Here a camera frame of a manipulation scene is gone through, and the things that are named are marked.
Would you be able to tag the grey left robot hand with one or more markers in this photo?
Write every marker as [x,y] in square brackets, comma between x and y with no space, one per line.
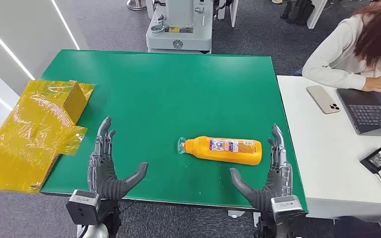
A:
[103,177]

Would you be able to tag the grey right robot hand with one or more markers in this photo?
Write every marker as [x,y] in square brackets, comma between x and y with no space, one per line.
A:
[276,184]

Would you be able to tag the orange plastic bottle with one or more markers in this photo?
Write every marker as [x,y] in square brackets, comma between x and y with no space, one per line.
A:
[226,151]

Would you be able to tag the grey robot base machine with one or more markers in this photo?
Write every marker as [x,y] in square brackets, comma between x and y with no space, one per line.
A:
[180,33]

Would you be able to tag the white desk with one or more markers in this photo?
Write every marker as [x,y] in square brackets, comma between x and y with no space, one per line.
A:
[328,164]

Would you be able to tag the yellow taped cardboard box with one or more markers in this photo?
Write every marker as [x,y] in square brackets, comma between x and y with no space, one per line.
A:
[32,138]

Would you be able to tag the beige smartphone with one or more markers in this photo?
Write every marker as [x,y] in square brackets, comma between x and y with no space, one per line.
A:
[323,99]

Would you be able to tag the black power adapter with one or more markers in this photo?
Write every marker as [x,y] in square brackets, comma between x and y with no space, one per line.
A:
[378,159]

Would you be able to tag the grey laptop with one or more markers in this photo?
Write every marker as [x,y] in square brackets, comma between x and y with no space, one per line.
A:
[371,111]

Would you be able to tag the person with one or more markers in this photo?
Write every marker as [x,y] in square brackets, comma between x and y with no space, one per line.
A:
[341,49]

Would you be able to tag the white furniture panel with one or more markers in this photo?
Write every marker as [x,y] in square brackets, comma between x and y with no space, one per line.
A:
[316,13]
[231,11]

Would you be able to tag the chrome chair base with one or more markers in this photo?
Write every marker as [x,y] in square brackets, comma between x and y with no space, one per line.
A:
[137,4]

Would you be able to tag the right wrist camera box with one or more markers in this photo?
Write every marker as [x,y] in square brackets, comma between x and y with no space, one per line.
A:
[285,207]

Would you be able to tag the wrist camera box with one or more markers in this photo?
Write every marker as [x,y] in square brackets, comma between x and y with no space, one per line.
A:
[285,207]
[83,207]

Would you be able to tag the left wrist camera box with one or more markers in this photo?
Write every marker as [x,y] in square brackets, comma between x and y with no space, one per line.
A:
[83,207]

